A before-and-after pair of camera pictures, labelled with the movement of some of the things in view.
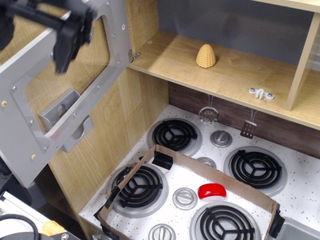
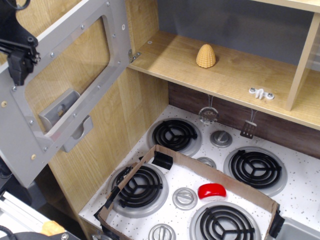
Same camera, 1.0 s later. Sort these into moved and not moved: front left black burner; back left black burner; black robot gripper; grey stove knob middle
Moved: black robot gripper
Not moved: back left black burner; grey stove knob middle; front left black burner
